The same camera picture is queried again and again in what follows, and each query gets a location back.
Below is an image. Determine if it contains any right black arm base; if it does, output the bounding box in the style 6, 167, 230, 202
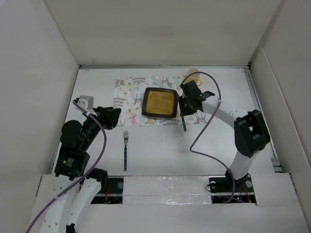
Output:
205, 174, 257, 204

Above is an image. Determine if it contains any floral patterned cloth napkin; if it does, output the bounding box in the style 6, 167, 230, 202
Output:
113, 75, 207, 126

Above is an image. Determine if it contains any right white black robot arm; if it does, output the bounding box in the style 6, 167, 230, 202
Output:
179, 81, 270, 191

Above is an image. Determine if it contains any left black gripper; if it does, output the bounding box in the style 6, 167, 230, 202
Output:
81, 105, 121, 150

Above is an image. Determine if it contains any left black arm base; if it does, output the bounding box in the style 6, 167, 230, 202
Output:
91, 176, 124, 204

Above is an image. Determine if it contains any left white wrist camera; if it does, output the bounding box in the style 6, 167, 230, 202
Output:
73, 95, 95, 115

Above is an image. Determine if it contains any silver table knife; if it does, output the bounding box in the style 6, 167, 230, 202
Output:
181, 114, 187, 132

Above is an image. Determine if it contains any yellow ceramic mug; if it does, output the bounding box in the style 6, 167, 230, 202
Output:
185, 68, 203, 86

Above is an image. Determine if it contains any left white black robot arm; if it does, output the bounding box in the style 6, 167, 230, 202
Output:
39, 107, 121, 233

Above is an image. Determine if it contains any square black brown plate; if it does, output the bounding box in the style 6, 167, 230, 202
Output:
141, 87, 179, 118

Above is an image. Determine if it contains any fork with teal handle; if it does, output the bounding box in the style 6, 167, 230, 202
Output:
123, 130, 129, 171

